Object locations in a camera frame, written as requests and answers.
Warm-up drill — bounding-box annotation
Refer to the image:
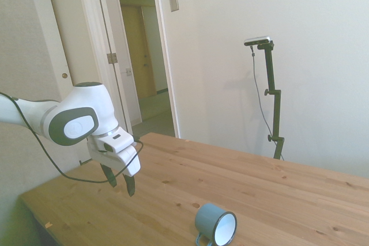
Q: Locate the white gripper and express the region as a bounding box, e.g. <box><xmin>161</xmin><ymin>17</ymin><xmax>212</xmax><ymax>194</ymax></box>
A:
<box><xmin>86</xmin><ymin>135</ymin><xmax>142</xmax><ymax>198</ymax></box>

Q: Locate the blue enamel mug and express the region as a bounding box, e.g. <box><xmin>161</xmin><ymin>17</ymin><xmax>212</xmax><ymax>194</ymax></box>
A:
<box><xmin>194</xmin><ymin>202</ymin><xmax>238</xmax><ymax>246</ymax></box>

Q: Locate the yellow wooden hallway door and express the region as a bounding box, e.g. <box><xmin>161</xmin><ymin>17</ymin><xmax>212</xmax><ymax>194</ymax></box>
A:
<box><xmin>121</xmin><ymin>3</ymin><xmax>159</xmax><ymax>99</ymax></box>

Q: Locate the white open door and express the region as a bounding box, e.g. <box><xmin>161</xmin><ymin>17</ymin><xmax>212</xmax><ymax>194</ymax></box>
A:
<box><xmin>43</xmin><ymin>0</ymin><xmax>134</xmax><ymax>135</ymax></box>

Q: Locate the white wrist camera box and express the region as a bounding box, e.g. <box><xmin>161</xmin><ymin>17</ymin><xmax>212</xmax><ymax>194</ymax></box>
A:
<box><xmin>97</xmin><ymin>129</ymin><xmax>135</xmax><ymax>154</ymax></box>

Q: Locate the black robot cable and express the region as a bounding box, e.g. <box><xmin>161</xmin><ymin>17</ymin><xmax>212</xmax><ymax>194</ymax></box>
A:
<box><xmin>0</xmin><ymin>92</ymin><xmax>144</xmax><ymax>184</ymax></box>

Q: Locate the white door frame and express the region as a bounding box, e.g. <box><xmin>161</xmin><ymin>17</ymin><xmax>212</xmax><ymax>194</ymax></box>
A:
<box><xmin>93</xmin><ymin>0</ymin><xmax>182</xmax><ymax>139</ymax></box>

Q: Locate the black camera stand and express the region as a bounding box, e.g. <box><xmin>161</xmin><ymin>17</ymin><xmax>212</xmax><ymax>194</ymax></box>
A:
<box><xmin>257</xmin><ymin>41</ymin><xmax>287</xmax><ymax>160</ymax></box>

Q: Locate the silver camera on stand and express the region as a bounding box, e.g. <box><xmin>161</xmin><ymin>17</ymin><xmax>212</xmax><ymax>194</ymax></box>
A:
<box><xmin>243</xmin><ymin>35</ymin><xmax>273</xmax><ymax>47</ymax></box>

